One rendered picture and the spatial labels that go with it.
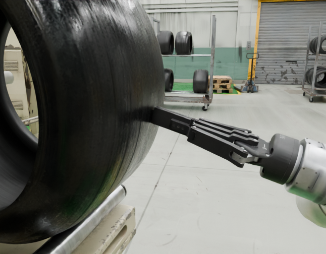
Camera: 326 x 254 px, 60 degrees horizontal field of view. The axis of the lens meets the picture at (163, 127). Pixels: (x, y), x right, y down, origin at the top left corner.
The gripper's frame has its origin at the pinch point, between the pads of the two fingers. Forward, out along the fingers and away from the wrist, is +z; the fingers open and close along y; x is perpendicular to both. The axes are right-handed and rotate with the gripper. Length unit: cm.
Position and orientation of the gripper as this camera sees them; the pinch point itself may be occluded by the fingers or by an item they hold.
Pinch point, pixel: (171, 120)
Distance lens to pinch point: 48.6
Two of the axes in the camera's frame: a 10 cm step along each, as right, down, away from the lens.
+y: -3.3, 2.5, -9.1
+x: -2.4, 9.1, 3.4
